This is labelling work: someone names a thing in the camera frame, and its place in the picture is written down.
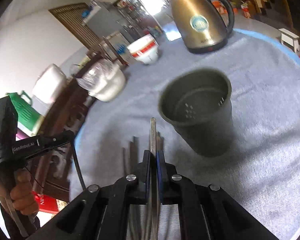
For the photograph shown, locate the dark grey utensil holder cup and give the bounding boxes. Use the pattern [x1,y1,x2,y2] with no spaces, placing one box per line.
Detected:
[158,68,234,157]

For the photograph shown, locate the grey table cloth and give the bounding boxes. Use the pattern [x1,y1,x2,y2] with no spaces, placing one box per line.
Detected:
[76,29,300,239]

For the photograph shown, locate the white small stool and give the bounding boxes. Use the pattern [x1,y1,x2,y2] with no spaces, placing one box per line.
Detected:
[279,28,299,53]

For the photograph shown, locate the person's left hand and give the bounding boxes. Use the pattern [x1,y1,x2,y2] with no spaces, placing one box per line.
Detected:
[0,169,39,217]

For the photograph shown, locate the gold electric kettle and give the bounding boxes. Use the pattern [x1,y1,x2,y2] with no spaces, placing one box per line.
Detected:
[170,0,235,54]

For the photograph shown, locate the green thermos jug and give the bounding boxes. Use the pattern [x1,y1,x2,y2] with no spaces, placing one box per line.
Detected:
[6,90,44,135]

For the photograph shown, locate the white pot with plastic wrap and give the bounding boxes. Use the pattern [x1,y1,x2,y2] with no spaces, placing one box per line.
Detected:
[76,59,127,102]

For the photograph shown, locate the red white stacked bowls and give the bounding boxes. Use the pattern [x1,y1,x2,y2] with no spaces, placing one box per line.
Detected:
[127,34,159,65]

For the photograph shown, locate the grey refrigerator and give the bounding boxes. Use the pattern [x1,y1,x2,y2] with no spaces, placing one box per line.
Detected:
[84,2,141,43]

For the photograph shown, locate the white rice cooker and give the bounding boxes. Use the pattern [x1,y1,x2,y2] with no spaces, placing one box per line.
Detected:
[33,64,67,104]

